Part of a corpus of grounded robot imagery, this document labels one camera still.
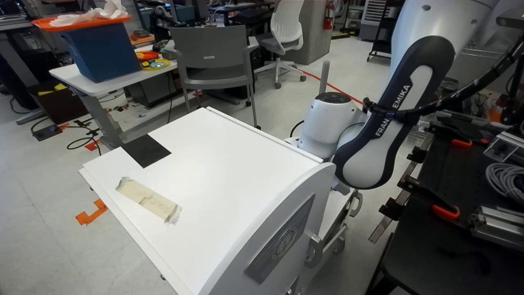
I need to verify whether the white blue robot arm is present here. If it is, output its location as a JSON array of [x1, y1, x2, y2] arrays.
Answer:
[[297, 37, 456, 189]]

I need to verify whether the grey office chair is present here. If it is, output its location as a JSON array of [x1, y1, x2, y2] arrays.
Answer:
[[171, 25, 259, 128]]

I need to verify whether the beige tape strip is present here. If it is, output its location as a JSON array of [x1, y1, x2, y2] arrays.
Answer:
[[117, 178, 182, 223]]

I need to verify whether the white mesh office chair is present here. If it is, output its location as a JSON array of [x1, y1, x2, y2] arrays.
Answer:
[[258, 0, 305, 89]]

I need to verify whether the red fire extinguisher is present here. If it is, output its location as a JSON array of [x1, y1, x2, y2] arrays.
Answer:
[[323, 0, 335, 32]]

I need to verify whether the white side table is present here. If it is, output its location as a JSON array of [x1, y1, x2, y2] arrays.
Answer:
[[50, 61, 178, 150]]

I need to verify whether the black orange clamp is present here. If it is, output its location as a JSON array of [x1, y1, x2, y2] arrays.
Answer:
[[399, 178, 462, 223]]

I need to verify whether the blue storage bin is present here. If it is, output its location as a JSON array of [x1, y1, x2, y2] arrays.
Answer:
[[33, 17, 141, 82]]

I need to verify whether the orange floor tape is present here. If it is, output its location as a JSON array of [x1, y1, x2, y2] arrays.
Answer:
[[76, 199, 109, 227]]

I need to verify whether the black pegboard table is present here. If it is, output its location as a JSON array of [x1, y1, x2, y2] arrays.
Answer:
[[366, 132, 524, 295]]

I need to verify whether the white cart enclosure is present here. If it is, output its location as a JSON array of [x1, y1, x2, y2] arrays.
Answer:
[[81, 109, 363, 295]]

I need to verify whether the coiled grey cable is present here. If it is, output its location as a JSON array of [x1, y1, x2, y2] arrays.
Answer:
[[484, 161, 524, 207]]

